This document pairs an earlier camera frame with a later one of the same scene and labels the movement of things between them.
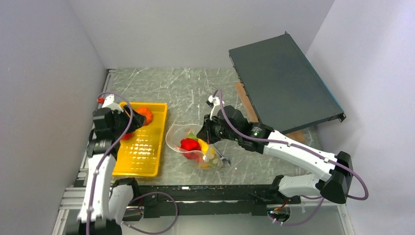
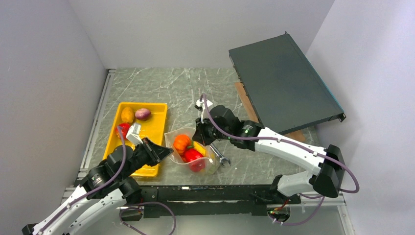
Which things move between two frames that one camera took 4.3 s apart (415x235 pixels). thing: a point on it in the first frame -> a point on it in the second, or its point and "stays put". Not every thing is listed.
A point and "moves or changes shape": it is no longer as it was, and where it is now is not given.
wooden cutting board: [297, 134] stays put
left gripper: [137, 121] -> [155, 152]
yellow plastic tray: [140, 155] stays put
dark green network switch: [284, 90] stays put
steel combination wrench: [222, 158] stays put
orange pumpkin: [146, 112] -> [181, 143]
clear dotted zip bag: [183, 137] moves or changes shape
